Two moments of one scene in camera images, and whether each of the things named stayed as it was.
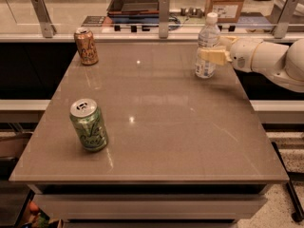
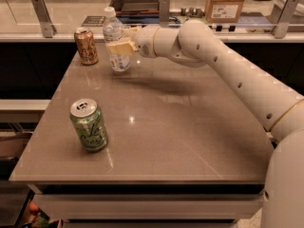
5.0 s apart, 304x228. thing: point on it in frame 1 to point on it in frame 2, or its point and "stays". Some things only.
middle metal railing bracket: x=163 y=16 stays
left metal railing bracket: x=39 y=5 stays
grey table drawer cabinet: x=149 y=204 stays
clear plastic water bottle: x=208 y=38 to x=113 y=32
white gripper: x=243 y=56 to x=143 y=42
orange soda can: x=86 y=46 stays
